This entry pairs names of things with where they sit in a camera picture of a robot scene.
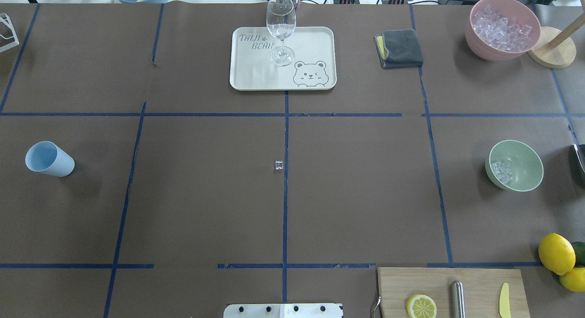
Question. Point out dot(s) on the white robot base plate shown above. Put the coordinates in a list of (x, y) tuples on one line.
[(284, 310)]

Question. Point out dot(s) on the yellow lemon lower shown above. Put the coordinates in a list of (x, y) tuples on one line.
[(574, 280)]

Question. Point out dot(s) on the grey folded cloth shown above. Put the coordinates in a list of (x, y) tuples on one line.
[(399, 48)]

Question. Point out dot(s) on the clear wine glass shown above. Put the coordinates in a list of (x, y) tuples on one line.
[(281, 23)]

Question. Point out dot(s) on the ice cubes in green bowl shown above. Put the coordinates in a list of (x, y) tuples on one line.
[(502, 171)]

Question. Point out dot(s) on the yellow lemon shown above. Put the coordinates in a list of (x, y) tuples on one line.
[(556, 254), (574, 280)]

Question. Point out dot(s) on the yellow plastic knife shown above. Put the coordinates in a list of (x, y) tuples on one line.
[(504, 301)]

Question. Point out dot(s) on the clear ice cubes in pink bowl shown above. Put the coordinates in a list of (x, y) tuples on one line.
[(500, 31)]

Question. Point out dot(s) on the metal knife handle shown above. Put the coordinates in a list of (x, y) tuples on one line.
[(458, 301)]

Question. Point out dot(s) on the light blue plastic cup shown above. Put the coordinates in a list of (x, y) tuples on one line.
[(45, 157)]

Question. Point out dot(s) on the green bowl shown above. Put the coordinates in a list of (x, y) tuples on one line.
[(526, 165)]

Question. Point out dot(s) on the yellow lemon upper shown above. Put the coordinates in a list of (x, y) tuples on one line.
[(556, 254)]

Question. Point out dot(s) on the cream bear tray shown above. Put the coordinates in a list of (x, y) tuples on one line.
[(313, 68)]

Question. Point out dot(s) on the pink bowl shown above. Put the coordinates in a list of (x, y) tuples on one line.
[(510, 8)]

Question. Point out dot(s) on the white wire dish rack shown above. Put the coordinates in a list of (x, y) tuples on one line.
[(8, 35)]

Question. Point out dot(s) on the half lemon slice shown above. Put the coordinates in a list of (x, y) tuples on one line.
[(421, 306)]

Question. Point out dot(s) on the wooden cutting board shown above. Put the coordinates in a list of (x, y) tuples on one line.
[(481, 290)]

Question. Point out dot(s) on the green lime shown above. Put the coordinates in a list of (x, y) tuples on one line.
[(579, 250)]

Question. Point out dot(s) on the wooden cup stand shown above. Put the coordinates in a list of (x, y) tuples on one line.
[(559, 34)]

